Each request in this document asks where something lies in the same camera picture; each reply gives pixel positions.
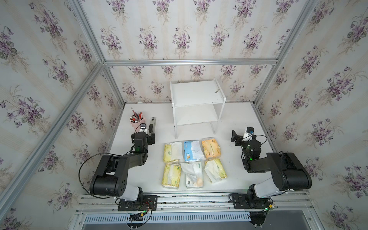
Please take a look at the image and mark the blue tissue pack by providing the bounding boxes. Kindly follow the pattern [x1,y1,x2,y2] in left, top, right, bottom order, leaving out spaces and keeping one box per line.
[184,140,205,163]

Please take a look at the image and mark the pink metal pen bucket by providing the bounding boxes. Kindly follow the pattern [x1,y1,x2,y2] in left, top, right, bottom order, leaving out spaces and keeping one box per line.
[129,112,146,133]

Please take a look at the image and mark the white green tissue pack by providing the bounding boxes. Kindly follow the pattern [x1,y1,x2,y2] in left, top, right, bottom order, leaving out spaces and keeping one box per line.
[181,162,204,188]

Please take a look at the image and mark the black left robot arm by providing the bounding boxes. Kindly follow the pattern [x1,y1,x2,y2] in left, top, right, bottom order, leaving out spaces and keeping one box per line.
[89,131,155,205]

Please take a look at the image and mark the pale yellow tissue pack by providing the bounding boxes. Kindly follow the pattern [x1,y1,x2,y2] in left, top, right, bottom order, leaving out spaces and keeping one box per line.
[163,141,184,163]

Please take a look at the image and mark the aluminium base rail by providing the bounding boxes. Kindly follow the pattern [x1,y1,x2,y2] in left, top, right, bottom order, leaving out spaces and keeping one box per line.
[68,192,324,230]

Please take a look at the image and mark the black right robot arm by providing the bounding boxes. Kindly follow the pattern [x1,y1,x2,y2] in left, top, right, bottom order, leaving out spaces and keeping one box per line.
[231,127,312,199]

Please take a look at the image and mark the white wire shelf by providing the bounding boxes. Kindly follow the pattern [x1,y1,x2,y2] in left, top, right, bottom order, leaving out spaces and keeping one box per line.
[170,78,227,138]

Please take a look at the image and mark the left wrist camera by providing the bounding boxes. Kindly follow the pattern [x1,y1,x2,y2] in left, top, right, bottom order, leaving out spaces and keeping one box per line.
[139,123,150,135]

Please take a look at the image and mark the orange tissue pack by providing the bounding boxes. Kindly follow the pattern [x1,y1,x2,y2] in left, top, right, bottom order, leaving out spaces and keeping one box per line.
[202,138,221,160]

